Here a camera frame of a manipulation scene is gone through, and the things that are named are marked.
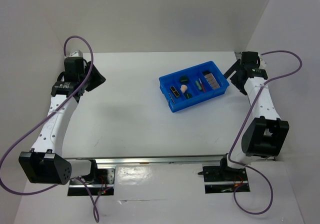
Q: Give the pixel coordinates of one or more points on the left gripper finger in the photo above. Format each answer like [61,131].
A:
[95,78]
[86,88]

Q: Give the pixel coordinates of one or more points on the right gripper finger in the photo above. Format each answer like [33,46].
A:
[239,80]
[234,68]

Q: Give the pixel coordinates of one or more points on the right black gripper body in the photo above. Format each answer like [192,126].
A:
[241,69]

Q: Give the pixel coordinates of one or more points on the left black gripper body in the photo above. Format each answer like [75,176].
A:
[80,77]

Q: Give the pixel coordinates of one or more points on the clear eyeshadow palette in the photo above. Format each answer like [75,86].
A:
[212,81]

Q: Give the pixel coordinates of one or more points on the black square powder compact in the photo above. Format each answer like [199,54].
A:
[206,72]

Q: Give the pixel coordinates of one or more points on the red lip gloss tube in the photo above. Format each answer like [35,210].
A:
[202,85]

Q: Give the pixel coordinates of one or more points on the green clear lipstick tube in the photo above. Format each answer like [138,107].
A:
[197,83]

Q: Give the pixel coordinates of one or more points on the beige makeup sponge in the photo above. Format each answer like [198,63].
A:
[183,88]

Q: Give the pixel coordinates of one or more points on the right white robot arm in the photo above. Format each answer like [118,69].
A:
[283,126]

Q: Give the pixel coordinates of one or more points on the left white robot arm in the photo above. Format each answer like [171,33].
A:
[44,162]

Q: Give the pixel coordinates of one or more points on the blue plastic divided bin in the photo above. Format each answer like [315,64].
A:
[193,73]

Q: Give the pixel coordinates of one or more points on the aluminium front rail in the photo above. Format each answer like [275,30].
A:
[153,160]

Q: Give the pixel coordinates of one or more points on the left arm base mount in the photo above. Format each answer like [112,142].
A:
[100,184]

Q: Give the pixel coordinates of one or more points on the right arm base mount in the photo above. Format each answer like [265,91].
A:
[221,181]

